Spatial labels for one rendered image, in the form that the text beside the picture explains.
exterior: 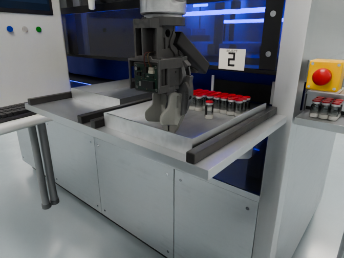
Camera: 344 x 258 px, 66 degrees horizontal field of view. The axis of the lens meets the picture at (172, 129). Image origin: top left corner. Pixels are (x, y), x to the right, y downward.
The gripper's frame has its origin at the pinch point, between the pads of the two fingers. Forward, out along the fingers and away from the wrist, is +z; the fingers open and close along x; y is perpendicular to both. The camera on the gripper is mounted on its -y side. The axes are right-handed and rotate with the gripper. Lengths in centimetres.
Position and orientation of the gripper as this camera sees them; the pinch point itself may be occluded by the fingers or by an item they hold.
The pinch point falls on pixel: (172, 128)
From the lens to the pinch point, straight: 51.5
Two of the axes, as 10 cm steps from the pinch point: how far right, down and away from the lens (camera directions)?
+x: 7.7, 2.2, -6.0
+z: 0.0, 9.4, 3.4
